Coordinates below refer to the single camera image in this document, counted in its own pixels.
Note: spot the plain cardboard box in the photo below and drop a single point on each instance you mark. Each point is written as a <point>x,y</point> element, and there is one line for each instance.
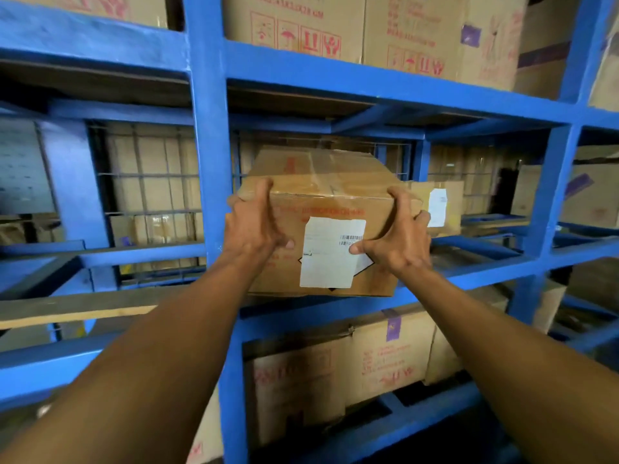
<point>447,355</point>
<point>549,304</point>
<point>607,77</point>

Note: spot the cardboard box purple square sticker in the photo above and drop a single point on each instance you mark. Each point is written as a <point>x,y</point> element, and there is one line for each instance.
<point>435,33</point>

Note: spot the taped cardboard box white label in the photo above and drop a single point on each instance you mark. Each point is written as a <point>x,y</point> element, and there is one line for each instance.
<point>333,188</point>

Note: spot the cardboard box purple tape band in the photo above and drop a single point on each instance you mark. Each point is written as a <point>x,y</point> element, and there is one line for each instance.
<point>544,53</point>

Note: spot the person's right hand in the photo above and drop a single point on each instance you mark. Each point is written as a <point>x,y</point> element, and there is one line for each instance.
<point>406,241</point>

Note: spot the taped cardboard box behind mesh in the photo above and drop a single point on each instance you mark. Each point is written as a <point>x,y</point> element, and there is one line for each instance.
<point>154,236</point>

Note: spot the person's right thumb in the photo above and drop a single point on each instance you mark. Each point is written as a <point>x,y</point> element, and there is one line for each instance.
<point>365,247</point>

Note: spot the person's right forearm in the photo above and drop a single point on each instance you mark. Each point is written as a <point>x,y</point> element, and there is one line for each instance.
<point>512,372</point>

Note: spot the cardboard box purple tape tab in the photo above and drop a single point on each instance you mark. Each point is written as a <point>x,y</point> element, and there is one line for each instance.
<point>391,357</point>

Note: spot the worn cardboard box red print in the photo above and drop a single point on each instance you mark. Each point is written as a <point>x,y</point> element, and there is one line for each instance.
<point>300,386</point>

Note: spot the small cardboard box white label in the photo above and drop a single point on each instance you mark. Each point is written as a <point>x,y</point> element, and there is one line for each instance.
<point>445,207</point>

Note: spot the cardboard box purple tape strip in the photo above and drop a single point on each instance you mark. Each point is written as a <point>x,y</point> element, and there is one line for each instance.
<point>590,198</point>

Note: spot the wooden shelf plank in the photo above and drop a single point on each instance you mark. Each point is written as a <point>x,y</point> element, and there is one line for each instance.
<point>77,306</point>

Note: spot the tall cardboard box behind mesh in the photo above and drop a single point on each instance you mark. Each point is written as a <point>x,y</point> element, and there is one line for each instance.
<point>154,159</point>

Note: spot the person's left hand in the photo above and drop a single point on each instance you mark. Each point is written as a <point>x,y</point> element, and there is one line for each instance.
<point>249,231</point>

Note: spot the person's left forearm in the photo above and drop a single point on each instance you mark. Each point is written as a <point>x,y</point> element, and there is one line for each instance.
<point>145,372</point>

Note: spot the large cardboard box red symbols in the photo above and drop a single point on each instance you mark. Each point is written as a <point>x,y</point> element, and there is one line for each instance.
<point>295,19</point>

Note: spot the blue metal shelf rack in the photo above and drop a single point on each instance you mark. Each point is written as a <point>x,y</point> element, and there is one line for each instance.
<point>208,140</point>

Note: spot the wide cardboard box behind mesh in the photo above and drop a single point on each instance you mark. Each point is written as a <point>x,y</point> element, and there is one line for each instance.
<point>469,173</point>

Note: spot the person's left thumb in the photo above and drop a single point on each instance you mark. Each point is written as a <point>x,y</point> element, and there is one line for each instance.
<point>283,240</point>

